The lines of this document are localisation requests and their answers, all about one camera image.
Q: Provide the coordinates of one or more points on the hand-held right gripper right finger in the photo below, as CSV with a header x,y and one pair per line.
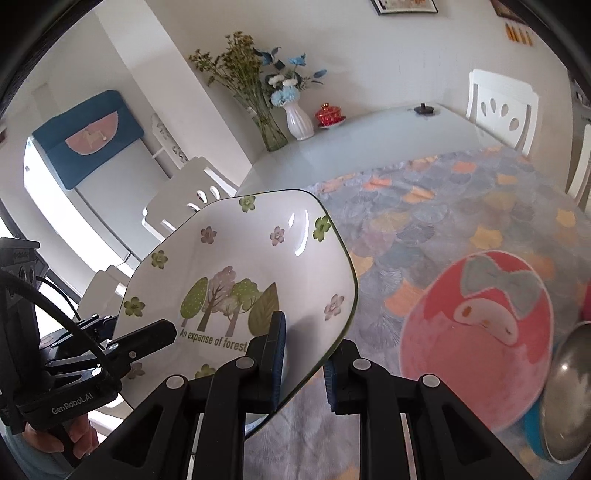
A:
x,y
331,392

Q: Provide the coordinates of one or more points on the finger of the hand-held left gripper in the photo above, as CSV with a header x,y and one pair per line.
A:
x,y
147,339
94,324

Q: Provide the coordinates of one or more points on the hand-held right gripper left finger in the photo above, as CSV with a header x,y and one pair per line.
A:
x,y
277,355

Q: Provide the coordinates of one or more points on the white tree print plate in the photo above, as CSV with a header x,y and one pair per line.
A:
x,y
231,258

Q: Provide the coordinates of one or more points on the pink cartoon bowl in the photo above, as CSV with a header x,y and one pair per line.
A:
x,y
443,369

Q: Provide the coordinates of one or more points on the steel bowl blue base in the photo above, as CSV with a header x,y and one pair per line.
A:
x,y
572,392

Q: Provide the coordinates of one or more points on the steel bowl pink base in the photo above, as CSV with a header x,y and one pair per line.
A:
x,y
585,304

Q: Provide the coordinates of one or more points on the person's left forearm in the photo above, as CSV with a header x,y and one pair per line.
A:
x,y
25,461

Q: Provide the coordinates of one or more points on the person's left hand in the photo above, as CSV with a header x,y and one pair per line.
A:
x,y
83,434

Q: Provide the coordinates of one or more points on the white dining chair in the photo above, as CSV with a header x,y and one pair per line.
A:
x,y
503,92
582,175
101,290
175,203

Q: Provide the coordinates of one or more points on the white refrigerator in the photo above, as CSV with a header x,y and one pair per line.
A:
x,y
106,203

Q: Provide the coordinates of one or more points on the blue fridge dust cover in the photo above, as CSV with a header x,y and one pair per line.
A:
x,y
83,134

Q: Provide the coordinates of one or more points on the white carved rack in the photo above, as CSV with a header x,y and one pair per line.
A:
x,y
171,147

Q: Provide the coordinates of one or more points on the scalloped print tablecloth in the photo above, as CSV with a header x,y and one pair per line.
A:
x,y
438,207

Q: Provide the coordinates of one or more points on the glass vase with green stems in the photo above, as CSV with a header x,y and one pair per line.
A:
x,y
272,134

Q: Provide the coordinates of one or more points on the white vase with blue flowers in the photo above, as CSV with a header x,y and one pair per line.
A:
x,y
299,122

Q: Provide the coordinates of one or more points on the red lidded pot on saucer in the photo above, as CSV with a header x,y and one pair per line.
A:
x,y
328,115

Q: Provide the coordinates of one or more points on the small black lid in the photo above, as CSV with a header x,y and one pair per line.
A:
x,y
423,110

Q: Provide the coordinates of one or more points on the framed flower picture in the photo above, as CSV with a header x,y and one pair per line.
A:
x,y
406,5

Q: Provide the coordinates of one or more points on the brown framed picture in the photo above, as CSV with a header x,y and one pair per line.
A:
x,y
505,7

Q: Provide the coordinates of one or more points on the orange tassel wall ornament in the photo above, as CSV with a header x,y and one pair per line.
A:
x,y
517,33

